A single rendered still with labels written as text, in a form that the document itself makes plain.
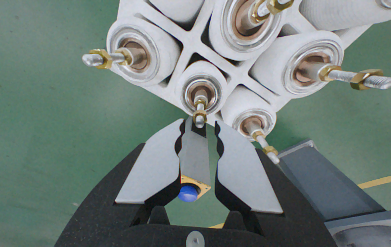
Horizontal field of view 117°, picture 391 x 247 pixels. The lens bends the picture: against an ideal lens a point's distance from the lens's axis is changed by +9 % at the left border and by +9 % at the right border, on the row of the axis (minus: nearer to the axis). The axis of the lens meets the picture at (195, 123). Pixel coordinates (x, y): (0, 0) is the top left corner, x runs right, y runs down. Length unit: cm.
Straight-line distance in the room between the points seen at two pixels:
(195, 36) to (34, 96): 75
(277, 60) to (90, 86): 62
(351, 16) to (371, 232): 52
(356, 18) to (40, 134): 114
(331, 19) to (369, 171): 95
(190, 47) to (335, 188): 62
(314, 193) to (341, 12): 53
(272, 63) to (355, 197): 51
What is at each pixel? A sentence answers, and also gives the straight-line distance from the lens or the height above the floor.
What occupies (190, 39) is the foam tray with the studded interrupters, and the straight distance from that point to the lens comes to 28.
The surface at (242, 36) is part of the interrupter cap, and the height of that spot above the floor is 25.
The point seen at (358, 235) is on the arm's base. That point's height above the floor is 32.
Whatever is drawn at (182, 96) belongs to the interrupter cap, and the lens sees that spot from 21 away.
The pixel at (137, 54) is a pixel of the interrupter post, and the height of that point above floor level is 27.
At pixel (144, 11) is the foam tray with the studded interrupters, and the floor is 18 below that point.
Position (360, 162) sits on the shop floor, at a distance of 105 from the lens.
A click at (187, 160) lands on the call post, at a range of 28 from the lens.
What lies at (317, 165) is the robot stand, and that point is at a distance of 69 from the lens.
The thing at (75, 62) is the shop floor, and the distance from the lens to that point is 65.
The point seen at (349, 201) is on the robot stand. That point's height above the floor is 25.
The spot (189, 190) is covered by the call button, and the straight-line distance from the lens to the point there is 27.
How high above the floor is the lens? 45
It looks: 58 degrees down
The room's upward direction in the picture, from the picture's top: 174 degrees counter-clockwise
